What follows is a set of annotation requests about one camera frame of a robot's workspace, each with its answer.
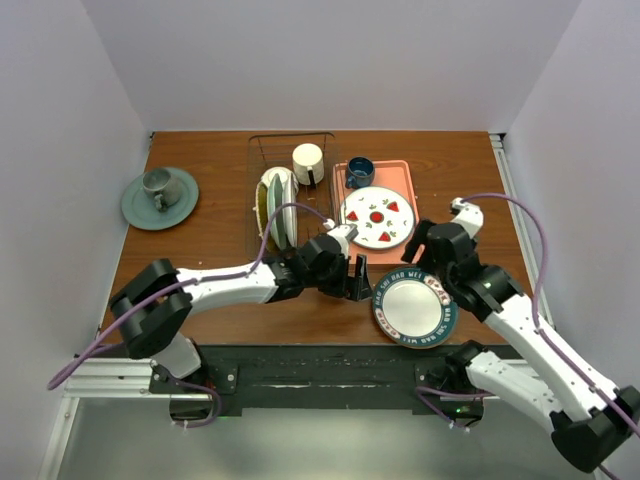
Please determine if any black wire dish rack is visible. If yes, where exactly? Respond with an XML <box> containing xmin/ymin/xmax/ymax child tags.
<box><xmin>245</xmin><ymin>132</ymin><xmax>350</xmax><ymax>261</ymax></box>

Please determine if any dark green plate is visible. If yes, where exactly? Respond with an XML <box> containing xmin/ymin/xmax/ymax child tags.
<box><xmin>121</xmin><ymin>167</ymin><xmax>199</xmax><ymax>231</ymax></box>

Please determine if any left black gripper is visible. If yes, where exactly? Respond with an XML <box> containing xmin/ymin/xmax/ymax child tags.
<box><xmin>305</xmin><ymin>254</ymin><xmax>372</xmax><ymax>302</ymax></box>

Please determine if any white bowl orange rim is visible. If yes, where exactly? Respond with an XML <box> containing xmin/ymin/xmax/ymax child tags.
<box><xmin>261</xmin><ymin>166</ymin><xmax>299</xmax><ymax>195</ymax></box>

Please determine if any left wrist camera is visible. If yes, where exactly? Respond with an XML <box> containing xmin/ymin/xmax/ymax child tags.
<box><xmin>323</xmin><ymin>219</ymin><xmax>358</xmax><ymax>258</ymax></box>

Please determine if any chinese text plate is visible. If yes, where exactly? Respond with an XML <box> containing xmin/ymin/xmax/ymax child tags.
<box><xmin>282</xmin><ymin>172</ymin><xmax>297</xmax><ymax>247</ymax></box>

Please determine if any light blue plate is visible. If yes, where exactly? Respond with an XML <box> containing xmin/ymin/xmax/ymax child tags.
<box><xmin>267</xmin><ymin>175</ymin><xmax>287</xmax><ymax>250</ymax></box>

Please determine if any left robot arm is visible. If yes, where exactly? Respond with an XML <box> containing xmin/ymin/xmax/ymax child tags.
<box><xmin>109</xmin><ymin>231</ymin><xmax>372</xmax><ymax>392</ymax></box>

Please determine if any grey ceramic cup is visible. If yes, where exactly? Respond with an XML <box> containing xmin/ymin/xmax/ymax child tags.
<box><xmin>142</xmin><ymin>167</ymin><xmax>182</xmax><ymax>212</ymax></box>

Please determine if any green rim hao shi plate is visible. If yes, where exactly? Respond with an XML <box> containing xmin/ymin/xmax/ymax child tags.
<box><xmin>372</xmin><ymin>267</ymin><xmax>459</xmax><ymax>349</ymax></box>

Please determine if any watermelon pattern plate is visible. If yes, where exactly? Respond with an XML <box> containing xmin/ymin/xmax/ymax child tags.
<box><xmin>339</xmin><ymin>186</ymin><xmax>416</xmax><ymax>250</ymax></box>

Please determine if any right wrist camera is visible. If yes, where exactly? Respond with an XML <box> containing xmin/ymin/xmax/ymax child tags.
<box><xmin>450</xmin><ymin>197</ymin><xmax>484</xmax><ymax>239</ymax></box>

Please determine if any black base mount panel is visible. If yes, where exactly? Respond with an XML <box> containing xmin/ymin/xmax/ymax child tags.
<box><xmin>64</xmin><ymin>343</ymin><xmax>551</xmax><ymax>419</ymax></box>

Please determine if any woven bamboo tray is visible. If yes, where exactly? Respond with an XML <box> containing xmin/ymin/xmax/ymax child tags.
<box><xmin>253</xmin><ymin>182</ymin><xmax>275</xmax><ymax>251</ymax></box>

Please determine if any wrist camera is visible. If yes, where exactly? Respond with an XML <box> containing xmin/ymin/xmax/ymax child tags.
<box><xmin>323</xmin><ymin>219</ymin><xmax>358</xmax><ymax>258</ymax></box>
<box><xmin>450</xmin><ymin>197</ymin><xmax>484</xmax><ymax>239</ymax></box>

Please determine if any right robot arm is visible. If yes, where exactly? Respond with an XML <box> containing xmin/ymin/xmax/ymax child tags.
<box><xmin>402</xmin><ymin>220</ymin><xmax>639</xmax><ymax>473</ymax></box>

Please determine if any cream mug black handle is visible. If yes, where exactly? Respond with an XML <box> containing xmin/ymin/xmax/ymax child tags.
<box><xmin>292</xmin><ymin>143</ymin><xmax>324</xmax><ymax>187</ymax></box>

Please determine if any blue ceramic mug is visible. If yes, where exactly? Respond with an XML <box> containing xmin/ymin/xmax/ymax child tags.
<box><xmin>345</xmin><ymin>157</ymin><xmax>375</xmax><ymax>189</ymax></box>

